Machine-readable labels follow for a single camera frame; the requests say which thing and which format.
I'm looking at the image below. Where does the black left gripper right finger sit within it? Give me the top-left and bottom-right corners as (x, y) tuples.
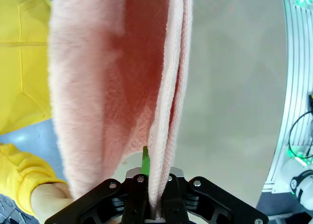
(160, 173), (269, 224)

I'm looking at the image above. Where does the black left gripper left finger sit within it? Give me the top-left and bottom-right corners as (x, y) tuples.
(44, 145), (154, 224)

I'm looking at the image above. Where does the pink terry towel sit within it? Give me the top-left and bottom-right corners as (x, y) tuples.
(47, 0), (194, 218)

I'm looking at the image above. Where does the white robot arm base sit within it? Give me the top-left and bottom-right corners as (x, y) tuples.
(290, 169), (313, 211)

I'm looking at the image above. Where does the person's right forearm yellow sleeve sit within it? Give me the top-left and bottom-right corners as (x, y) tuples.
(0, 142), (68, 219)

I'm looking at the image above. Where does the person's right hand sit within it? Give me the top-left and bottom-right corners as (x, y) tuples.
(30, 181), (74, 224)

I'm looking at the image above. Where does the person's torso yellow hoodie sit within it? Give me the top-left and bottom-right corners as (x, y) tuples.
(0, 0), (54, 136)

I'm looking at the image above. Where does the black cable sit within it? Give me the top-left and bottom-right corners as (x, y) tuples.
(288, 111), (313, 159)

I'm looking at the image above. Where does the aluminium frame rail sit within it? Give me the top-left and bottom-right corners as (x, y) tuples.
(262, 0), (313, 195)

